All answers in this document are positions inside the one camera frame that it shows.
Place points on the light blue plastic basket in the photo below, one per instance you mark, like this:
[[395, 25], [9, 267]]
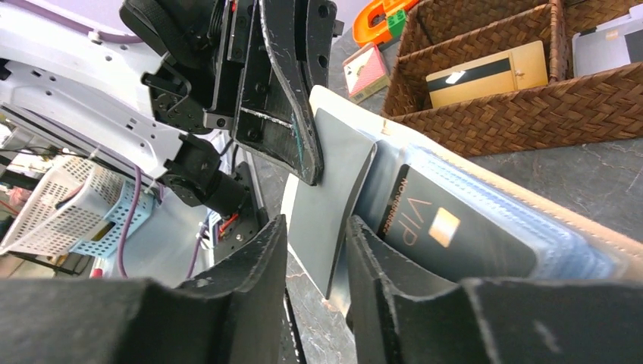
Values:
[[107, 244]]

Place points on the white plastic basket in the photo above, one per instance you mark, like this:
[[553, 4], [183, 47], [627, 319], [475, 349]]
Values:
[[69, 203]]

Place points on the small green brick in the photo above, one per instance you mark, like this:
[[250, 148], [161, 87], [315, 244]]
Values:
[[396, 22]]

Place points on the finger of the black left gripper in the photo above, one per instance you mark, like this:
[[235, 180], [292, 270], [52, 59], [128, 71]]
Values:
[[274, 118]]

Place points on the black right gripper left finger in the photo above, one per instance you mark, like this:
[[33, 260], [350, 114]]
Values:
[[231, 313]]

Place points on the silver white card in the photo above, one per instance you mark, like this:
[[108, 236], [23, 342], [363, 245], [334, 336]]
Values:
[[608, 46]]

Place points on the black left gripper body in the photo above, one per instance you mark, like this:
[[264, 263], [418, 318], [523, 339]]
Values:
[[203, 48]]

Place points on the woven wicker divided basket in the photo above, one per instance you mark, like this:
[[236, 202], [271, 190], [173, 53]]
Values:
[[568, 110]]

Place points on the pink triangle picture card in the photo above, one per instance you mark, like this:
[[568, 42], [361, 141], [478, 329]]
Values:
[[365, 73]]

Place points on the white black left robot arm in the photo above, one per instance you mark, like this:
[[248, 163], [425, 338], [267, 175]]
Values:
[[80, 63]]

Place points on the gold card magnetic stripe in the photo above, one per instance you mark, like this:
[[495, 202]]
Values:
[[519, 68]]

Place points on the orange plastic letter toy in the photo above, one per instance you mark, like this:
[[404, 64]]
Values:
[[370, 24]]

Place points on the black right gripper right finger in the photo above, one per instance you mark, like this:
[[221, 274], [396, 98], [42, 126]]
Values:
[[401, 313]]

